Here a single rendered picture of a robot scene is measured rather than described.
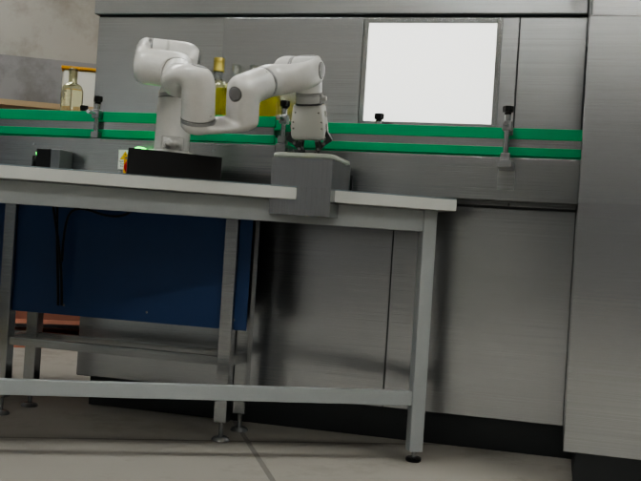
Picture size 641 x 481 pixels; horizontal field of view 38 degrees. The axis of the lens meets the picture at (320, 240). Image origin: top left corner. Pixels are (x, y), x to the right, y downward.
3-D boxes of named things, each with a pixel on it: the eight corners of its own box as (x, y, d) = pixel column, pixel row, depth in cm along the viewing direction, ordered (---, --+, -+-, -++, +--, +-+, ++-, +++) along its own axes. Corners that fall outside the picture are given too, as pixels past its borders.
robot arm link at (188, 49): (196, 98, 252) (202, 40, 253) (147, 93, 250) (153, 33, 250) (196, 104, 262) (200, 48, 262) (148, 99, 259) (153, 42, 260)
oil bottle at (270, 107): (278, 151, 292) (281, 82, 292) (272, 149, 287) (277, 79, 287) (260, 150, 293) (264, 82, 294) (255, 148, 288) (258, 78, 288)
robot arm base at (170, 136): (196, 155, 247) (201, 96, 248) (148, 150, 245) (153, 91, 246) (192, 160, 263) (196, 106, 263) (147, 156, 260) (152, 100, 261)
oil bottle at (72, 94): (80, 146, 320) (85, 70, 320) (69, 144, 315) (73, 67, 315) (68, 146, 323) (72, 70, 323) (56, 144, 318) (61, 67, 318)
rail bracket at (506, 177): (514, 191, 267) (519, 112, 267) (510, 186, 251) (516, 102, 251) (497, 190, 268) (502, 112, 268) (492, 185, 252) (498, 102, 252)
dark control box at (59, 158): (72, 178, 289) (72, 152, 290) (58, 177, 282) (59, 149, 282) (48, 177, 292) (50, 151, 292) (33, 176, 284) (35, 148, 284)
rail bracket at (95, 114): (103, 140, 289) (106, 96, 289) (92, 136, 282) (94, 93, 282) (92, 139, 290) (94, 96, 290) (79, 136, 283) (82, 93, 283)
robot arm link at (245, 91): (222, 58, 244) (220, 113, 251) (174, 74, 227) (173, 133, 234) (277, 71, 238) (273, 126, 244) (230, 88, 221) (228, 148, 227)
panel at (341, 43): (496, 131, 288) (503, 20, 288) (495, 129, 285) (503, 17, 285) (220, 122, 310) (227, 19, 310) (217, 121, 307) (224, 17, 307)
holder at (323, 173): (353, 195, 277) (355, 168, 277) (331, 188, 250) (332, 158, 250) (297, 192, 281) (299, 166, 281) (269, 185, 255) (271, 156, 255)
